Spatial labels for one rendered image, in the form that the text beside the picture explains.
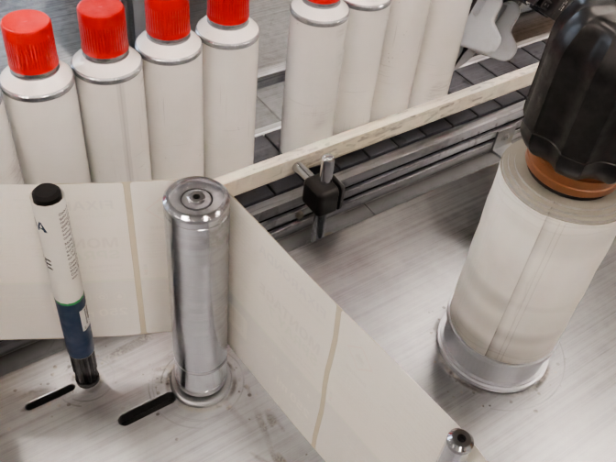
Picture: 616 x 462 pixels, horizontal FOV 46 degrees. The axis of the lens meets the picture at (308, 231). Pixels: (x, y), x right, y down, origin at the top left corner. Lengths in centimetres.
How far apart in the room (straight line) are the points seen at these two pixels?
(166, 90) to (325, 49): 15
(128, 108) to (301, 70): 17
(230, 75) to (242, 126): 6
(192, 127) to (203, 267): 21
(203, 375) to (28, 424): 13
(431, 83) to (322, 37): 18
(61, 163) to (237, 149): 16
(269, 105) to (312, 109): 21
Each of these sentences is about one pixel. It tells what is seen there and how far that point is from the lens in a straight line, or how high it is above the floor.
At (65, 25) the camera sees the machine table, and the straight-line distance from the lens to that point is 105.
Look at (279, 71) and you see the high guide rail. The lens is 72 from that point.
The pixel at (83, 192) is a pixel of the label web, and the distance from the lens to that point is 44.
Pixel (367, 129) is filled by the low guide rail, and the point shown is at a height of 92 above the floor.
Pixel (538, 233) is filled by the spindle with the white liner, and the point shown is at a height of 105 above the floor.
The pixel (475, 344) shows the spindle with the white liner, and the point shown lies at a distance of 56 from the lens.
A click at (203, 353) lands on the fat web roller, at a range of 50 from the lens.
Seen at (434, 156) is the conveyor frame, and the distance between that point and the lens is 81.
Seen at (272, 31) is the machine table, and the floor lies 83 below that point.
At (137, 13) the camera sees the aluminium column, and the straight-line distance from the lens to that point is 73.
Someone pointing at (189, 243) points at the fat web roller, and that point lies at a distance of 42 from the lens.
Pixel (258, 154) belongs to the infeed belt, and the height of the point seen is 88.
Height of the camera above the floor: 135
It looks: 45 degrees down
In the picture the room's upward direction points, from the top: 7 degrees clockwise
